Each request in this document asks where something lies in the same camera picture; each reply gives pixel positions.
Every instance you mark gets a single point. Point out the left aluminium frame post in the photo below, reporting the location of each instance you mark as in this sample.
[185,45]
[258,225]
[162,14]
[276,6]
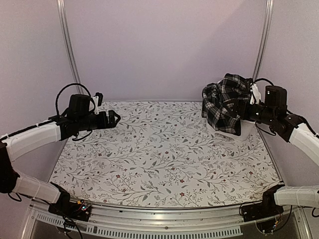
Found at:
[67,40]

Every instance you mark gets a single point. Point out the aluminium front rail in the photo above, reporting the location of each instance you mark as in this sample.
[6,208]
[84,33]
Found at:
[107,221]

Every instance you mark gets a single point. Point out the floral patterned table mat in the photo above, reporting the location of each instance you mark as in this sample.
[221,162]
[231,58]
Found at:
[160,155]

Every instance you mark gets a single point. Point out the right aluminium frame post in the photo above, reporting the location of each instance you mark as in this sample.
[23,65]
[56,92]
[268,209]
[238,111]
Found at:
[264,38]

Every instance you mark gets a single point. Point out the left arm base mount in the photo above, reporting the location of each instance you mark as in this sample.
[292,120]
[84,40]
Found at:
[80,210]

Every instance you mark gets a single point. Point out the black white plaid skirt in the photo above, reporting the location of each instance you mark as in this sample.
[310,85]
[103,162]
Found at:
[220,101]

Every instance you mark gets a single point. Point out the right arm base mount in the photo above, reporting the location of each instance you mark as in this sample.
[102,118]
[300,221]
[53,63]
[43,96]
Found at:
[266,208]

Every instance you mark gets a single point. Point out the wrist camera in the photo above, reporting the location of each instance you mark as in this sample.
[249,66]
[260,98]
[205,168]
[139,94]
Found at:
[255,94]
[98,99]

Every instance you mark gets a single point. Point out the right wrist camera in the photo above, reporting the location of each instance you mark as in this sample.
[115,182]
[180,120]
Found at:
[255,94]

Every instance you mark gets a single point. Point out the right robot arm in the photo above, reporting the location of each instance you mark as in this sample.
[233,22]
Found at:
[293,129]

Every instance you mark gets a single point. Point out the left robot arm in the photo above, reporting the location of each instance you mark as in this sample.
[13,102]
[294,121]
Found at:
[82,114]

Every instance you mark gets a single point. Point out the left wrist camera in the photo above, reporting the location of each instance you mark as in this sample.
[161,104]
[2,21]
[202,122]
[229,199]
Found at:
[98,99]

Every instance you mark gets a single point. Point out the aluminium frame post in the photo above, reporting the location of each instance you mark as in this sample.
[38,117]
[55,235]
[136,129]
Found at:
[264,38]
[67,40]

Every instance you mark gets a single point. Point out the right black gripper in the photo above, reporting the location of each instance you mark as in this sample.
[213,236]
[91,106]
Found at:
[243,104]

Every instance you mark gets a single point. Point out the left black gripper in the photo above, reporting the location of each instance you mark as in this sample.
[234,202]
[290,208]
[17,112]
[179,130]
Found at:
[104,124]

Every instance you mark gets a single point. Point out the white plastic laundry bin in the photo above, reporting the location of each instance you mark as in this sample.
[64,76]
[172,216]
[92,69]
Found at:
[246,128]

